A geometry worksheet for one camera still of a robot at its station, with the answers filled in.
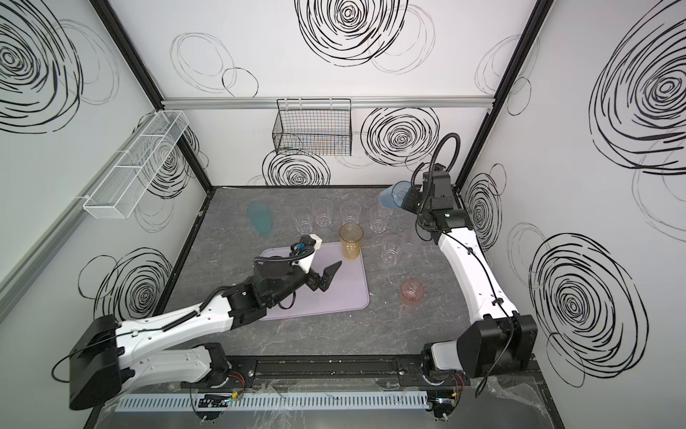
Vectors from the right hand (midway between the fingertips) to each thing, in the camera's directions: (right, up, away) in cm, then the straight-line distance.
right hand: (409, 193), depth 79 cm
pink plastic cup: (+3, -32, +9) cm, 34 cm away
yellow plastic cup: (-17, -14, +10) cm, 24 cm away
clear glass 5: (-2, -19, +18) cm, 26 cm away
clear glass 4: (-6, -8, +27) cm, 29 cm away
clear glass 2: (-29, -5, +28) cm, 41 cm away
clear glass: (-36, -8, +27) cm, 46 cm away
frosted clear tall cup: (+5, -18, +21) cm, 28 cm away
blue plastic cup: (-6, -1, -4) cm, 7 cm away
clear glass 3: (-17, -6, +28) cm, 34 cm away
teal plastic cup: (-53, -7, +23) cm, 58 cm away
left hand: (-23, -17, -7) cm, 29 cm away
